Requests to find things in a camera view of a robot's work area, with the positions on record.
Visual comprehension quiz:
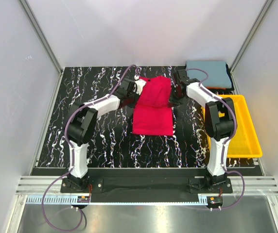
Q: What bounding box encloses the red polo shirt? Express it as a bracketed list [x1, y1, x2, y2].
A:
[132, 76, 174, 136]

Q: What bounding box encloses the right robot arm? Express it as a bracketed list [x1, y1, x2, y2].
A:
[169, 69, 237, 190]

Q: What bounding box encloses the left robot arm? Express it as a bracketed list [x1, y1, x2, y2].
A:
[63, 79, 146, 191]

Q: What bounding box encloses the folded grey-blue shirt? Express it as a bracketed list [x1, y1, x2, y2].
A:
[186, 60, 225, 87]

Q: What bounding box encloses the folded dark navy shirt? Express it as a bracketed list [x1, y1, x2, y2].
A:
[221, 62, 234, 91]

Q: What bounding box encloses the yellow plastic bin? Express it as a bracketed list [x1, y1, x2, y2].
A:
[201, 94, 263, 159]

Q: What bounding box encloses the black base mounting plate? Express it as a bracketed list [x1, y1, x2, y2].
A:
[61, 168, 233, 201]

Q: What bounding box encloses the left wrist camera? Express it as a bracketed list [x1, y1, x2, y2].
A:
[135, 78, 146, 95]

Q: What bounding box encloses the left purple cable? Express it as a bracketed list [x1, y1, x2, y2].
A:
[41, 64, 139, 231]

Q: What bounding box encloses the left aluminium frame post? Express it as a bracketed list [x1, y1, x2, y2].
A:
[17, 0, 64, 76]

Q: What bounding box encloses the aluminium frame post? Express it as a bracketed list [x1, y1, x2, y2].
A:
[230, 0, 276, 72]
[17, 0, 64, 76]

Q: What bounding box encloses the right aluminium frame post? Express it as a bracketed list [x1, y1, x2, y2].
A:
[230, 0, 276, 72]

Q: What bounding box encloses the slotted cable duct rail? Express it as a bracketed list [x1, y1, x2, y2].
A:
[26, 195, 208, 206]

